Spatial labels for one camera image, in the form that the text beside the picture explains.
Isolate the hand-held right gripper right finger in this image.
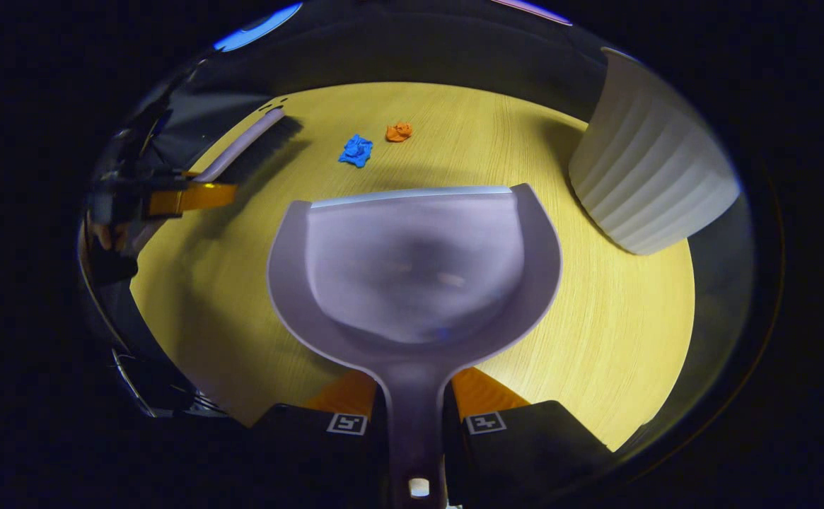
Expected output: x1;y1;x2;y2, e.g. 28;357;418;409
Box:
443;366;617;509

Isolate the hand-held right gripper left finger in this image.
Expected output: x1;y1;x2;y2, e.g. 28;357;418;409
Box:
242;368;391;509

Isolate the small pink broom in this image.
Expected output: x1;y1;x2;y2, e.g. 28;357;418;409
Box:
129;106;304;255

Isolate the blue trash scrap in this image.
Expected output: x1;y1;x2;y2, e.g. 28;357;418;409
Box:
339;134;374;168

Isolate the pink dustpan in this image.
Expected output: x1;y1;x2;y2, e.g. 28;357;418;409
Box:
266;182;563;509

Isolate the white ribbed garbage bin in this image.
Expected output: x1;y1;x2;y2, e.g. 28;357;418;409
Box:
569;47;742;256

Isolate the yellow wooden desktop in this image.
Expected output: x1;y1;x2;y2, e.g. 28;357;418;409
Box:
129;81;695;453

